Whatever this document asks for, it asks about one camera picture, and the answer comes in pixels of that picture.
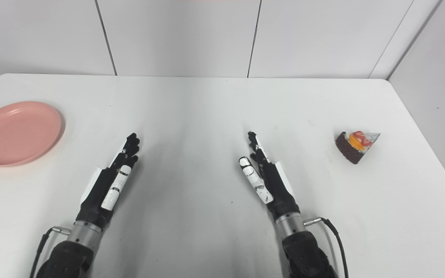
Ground pink round plate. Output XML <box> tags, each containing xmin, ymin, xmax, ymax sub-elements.
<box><xmin>0</xmin><ymin>101</ymin><xmax>63</xmax><ymax>167</ymax></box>

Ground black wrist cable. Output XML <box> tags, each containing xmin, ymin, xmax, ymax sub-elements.
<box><xmin>29</xmin><ymin>226</ymin><xmax>71</xmax><ymax>278</ymax></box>
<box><xmin>303</xmin><ymin>217</ymin><xmax>349</xmax><ymax>278</ymax></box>

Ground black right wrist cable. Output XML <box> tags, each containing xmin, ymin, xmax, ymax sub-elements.
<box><xmin>303</xmin><ymin>217</ymin><xmax>349</xmax><ymax>278</ymax></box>

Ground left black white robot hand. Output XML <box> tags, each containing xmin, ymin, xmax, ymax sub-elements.
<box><xmin>76</xmin><ymin>133</ymin><xmax>141</xmax><ymax>231</ymax></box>

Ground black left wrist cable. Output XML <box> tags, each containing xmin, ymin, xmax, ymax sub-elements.
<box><xmin>29</xmin><ymin>226</ymin><xmax>71</xmax><ymax>278</ymax></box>

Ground chocolate cake slice with fruit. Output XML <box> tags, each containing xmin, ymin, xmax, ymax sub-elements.
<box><xmin>335</xmin><ymin>131</ymin><xmax>381</xmax><ymax>165</ymax></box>

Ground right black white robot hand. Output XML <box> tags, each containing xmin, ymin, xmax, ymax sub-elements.
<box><xmin>239</xmin><ymin>131</ymin><xmax>301</xmax><ymax>221</ymax></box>

